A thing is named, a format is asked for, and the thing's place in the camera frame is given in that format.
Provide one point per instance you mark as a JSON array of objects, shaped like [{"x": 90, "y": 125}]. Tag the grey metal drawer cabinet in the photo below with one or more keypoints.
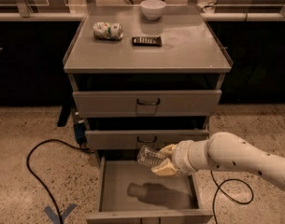
[{"x": 189, "y": 59}]

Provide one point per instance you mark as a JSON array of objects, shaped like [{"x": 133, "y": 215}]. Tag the blue tape floor mark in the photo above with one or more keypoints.
[{"x": 59, "y": 218}]

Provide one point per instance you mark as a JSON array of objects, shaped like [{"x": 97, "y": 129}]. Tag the clear plastic water bottle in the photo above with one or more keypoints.
[{"x": 150, "y": 157}]

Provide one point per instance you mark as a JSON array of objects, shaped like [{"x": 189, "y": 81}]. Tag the middle grey drawer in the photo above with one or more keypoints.
[{"x": 137, "y": 139}]

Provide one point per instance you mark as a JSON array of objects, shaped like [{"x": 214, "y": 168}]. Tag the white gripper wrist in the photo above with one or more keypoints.
[{"x": 183, "y": 157}]

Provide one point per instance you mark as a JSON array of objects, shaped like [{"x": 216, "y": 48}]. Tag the white ceramic bowl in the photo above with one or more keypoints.
[{"x": 153, "y": 9}]

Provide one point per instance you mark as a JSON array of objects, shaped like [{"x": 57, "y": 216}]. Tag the crushed green white can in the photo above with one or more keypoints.
[{"x": 108, "y": 30}]

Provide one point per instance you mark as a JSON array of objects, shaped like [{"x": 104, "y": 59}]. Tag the bottom grey open drawer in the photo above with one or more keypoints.
[{"x": 129, "y": 193}]

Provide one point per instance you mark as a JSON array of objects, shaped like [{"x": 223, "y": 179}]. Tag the blue power adapter box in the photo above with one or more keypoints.
[{"x": 79, "y": 131}]

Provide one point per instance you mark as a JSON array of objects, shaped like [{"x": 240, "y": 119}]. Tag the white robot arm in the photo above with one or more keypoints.
[{"x": 223, "y": 152}]

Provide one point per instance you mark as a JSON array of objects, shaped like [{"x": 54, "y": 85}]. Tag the top grey drawer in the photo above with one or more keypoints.
[{"x": 125, "y": 104}]

